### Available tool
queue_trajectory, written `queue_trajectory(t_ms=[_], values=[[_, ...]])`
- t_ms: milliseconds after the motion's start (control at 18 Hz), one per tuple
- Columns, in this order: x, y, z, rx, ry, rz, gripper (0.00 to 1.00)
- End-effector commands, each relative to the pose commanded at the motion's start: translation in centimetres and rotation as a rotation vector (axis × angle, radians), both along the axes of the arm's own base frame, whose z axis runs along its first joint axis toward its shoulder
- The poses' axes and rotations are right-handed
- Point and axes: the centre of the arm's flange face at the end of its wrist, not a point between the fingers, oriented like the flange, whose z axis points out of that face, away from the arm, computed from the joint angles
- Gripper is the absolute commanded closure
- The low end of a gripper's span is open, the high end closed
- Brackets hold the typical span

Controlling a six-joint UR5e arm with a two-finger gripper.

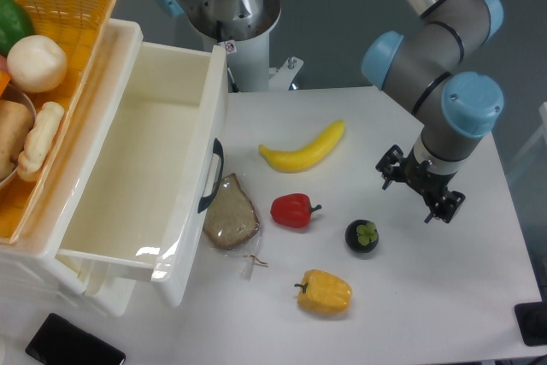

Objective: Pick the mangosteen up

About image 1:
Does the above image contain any white round bun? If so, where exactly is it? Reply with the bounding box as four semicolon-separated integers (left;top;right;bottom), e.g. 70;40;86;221
7;35;68;93

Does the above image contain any yellow banana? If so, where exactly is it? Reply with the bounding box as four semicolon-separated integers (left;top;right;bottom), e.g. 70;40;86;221
258;120;345;174

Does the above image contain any black object at right edge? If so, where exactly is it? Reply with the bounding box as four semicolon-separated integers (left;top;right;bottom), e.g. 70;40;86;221
514;302;546;346

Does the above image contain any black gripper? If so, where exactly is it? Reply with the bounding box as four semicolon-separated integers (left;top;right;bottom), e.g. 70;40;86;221
375;144;466;223

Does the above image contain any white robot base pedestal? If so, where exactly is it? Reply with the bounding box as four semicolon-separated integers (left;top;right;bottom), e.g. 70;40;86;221
187;0;303;92

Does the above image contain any bagged brown bread slice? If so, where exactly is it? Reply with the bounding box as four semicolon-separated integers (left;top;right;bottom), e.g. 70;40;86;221
203;173;268;281

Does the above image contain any yellow bell pepper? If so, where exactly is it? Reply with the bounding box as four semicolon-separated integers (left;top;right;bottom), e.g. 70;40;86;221
294;269;353;315

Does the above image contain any green bell pepper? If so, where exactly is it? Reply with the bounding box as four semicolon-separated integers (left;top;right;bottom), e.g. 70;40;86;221
0;0;35;57

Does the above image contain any dark purple mangosteen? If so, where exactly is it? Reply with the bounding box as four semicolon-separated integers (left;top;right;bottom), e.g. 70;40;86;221
344;220;379;254

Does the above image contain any white plastic drawer cabinet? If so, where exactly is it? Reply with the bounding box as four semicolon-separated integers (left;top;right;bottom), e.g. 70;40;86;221
1;19;143;316

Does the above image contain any cream peanut-shaped pastry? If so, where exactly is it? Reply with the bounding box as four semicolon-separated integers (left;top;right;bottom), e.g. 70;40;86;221
17;102;64;181

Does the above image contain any brown bread roll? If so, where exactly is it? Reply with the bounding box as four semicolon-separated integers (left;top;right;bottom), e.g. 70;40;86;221
1;100;33;180

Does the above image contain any orange wicker basket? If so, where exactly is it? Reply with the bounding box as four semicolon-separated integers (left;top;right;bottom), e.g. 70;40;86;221
1;0;116;244

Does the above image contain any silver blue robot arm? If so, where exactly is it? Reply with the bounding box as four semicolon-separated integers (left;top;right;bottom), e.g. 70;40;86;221
156;0;504;221

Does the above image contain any black smartphone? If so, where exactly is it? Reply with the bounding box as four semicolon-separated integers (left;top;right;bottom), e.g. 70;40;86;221
25;313;126;365

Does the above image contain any white open drawer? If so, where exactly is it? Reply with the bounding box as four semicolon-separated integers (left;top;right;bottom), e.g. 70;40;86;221
59;43;228;316

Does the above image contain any red bell pepper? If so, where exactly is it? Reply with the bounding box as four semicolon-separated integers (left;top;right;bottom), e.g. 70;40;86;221
270;193;322;229

